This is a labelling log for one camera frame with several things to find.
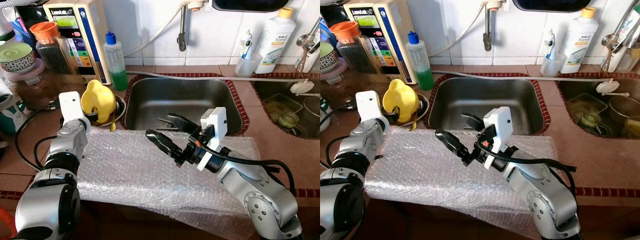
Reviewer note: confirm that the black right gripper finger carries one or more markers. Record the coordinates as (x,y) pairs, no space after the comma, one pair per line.
(184,124)
(475,123)
(162,141)
(452,141)

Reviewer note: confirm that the yellow plastic bowl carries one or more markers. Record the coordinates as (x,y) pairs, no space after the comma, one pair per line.
(97,97)
(400,95)

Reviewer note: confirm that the stainless steel bowl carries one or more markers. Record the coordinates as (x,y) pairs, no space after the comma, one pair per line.
(423,106)
(120,107)

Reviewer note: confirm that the clear bubble wrap sheet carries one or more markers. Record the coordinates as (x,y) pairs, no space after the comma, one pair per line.
(125,175)
(425,175)

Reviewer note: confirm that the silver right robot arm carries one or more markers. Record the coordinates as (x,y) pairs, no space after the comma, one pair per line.
(250,185)
(540,195)

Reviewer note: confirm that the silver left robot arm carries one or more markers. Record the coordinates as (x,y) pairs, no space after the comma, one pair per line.
(50,200)
(340,200)

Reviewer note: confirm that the steel spoon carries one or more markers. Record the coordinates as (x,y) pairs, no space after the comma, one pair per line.
(163,121)

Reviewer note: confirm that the steel sink basin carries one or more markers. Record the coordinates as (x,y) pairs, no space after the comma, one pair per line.
(480,100)
(575,87)
(261,90)
(175,100)

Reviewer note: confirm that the green dish soap bottle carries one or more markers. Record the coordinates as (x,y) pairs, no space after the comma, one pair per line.
(117,75)
(422,75)

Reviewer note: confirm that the brown powder jar pink lid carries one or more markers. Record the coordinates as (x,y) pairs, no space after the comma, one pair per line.
(335,82)
(30,90)

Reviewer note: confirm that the teal white mug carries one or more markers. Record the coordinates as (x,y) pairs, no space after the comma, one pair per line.
(324,112)
(10,117)

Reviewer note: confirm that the steel pot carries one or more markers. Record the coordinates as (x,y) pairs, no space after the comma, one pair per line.
(625,107)
(312,112)

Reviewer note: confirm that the glass jar orange lid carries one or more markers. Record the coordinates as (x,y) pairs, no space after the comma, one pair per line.
(352,50)
(50,50)

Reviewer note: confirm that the chrome hanging spray nozzle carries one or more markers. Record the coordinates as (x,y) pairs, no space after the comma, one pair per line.
(487,40)
(182,40)

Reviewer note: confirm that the beige water ionizer appliance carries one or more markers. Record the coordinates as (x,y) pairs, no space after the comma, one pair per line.
(395,30)
(92,30)

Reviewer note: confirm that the green lid patterned container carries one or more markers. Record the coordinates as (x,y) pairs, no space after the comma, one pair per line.
(17,52)
(327,55)

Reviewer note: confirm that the clear plastic cup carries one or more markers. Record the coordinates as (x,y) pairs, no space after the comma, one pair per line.
(552,65)
(247,65)

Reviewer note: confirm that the small round glass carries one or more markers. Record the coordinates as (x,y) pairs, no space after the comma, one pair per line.
(591,120)
(289,121)

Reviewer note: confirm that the clear square container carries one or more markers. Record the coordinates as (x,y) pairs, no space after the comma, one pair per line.
(280,102)
(585,101)

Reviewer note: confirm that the blue plastic item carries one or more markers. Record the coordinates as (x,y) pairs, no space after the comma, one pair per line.
(327,30)
(22,30)

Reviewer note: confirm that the white detergent bottle yellow cap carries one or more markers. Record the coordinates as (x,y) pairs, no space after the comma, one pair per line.
(272,45)
(577,45)

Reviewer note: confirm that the orange plastic item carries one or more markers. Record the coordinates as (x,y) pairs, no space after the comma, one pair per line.
(5,222)

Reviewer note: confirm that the yellow sponge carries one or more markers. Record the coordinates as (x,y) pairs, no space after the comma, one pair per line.
(632,127)

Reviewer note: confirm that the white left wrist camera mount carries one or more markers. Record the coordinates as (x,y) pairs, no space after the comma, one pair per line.
(367,106)
(71,106)

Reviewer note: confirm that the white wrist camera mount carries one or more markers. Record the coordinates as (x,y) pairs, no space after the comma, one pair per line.
(367,106)
(499,122)
(214,122)
(71,106)

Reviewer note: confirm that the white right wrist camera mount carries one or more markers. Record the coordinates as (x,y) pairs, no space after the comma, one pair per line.
(499,122)
(214,122)

